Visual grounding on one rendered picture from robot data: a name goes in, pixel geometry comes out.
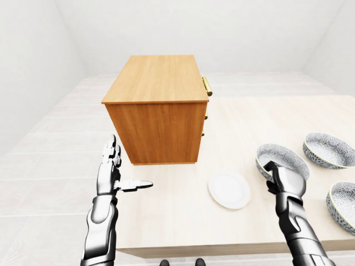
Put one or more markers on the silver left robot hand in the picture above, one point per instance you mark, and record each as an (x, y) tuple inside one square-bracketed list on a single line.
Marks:
[(108, 171)]

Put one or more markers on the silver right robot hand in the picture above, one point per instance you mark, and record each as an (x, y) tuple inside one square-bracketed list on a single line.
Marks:
[(288, 180)]

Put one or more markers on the patterned black bowl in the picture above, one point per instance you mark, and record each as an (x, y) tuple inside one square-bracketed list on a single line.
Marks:
[(342, 205), (285, 158), (327, 151)]

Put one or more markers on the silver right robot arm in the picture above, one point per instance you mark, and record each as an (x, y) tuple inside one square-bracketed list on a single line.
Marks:
[(299, 232)]

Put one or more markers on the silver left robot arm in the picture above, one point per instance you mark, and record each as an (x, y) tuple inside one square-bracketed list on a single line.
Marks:
[(100, 230)]

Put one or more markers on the wooden cabinet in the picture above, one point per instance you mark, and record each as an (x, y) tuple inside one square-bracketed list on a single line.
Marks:
[(155, 110)]

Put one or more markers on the white plate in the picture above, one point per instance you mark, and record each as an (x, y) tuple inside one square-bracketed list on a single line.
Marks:
[(228, 189)]

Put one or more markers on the small dark rounded shape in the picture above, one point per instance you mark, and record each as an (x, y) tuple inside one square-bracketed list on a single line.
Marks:
[(165, 262), (200, 262)]

